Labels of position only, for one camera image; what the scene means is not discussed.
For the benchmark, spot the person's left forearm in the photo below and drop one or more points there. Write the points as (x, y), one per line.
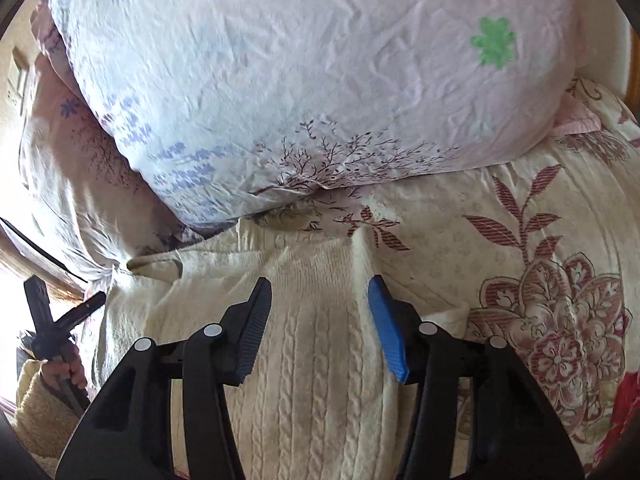
(40, 415)

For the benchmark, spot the pillow with blue lavender print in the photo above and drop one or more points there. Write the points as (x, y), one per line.
(300, 85)

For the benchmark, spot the person's left hand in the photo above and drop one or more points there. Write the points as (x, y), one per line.
(66, 369)

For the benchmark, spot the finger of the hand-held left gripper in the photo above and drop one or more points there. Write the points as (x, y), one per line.
(36, 310)
(80, 310)

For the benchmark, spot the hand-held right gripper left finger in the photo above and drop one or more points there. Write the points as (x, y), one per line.
(252, 331)

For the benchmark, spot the wooden headboard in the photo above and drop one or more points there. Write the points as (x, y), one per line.
(636, 44)

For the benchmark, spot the floral bedspread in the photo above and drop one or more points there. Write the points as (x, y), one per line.
(525, 260)

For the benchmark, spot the pink pillow with purple sprigs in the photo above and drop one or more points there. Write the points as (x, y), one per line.
(75, 185)

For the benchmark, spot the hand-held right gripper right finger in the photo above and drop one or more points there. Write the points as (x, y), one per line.
(387, 331)

